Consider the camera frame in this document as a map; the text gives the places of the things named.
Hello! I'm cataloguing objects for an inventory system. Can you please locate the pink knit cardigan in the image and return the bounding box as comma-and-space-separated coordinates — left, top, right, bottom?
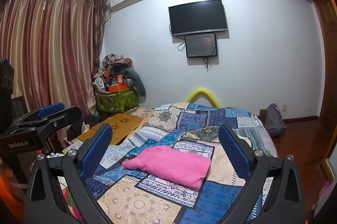
122, 145, 211, 190

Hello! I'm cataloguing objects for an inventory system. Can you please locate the pile of clothes and boxes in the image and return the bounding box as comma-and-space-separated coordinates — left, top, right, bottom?
94, 53, 146, 96

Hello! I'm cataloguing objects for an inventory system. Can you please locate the green fabric storage basket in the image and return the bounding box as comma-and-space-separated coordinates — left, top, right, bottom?
95, 88, 138, 113

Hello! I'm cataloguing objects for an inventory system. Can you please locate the striped pink beige curtain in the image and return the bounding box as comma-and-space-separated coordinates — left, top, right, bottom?
1, 0, 107, 115

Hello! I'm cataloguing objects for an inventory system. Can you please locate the patchwork patterned bed quilt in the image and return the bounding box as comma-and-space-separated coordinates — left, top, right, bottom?
84, 102, 277, 223

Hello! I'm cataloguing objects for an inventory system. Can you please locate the dark backpack on floor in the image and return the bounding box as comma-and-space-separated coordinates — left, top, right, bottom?
265, 103, 286, 137

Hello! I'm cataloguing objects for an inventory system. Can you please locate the brown wooden door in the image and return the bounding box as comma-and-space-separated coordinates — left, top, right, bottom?
313, 0, 336, 131

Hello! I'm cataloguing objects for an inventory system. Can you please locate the yellow foam tube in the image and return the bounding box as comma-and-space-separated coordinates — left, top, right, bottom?
186, 88, 222, 108

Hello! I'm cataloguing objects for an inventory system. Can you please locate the small black wall monitor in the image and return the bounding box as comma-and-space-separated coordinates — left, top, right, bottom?
185, 33, 218, 58

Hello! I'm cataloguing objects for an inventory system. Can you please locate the large black wall television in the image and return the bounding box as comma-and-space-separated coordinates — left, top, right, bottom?
168, 0, 228, 36

